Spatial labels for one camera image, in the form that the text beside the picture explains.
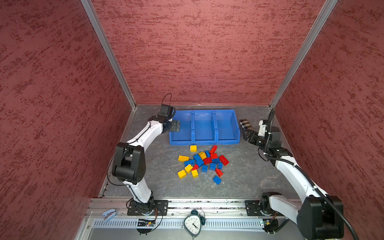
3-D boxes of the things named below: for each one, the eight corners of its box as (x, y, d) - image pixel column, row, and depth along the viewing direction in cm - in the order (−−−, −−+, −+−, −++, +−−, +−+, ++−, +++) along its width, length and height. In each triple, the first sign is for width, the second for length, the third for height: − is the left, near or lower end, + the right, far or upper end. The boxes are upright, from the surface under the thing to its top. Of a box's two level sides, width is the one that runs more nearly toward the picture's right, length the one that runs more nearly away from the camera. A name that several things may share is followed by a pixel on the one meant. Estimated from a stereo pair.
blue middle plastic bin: (190, 147, 99) (190, 138, 91) (191, 115, 117) (191, 105, 109) (217, 147, 99) (219, 138, 91) (213, 115, 118) (215, 105, 109)
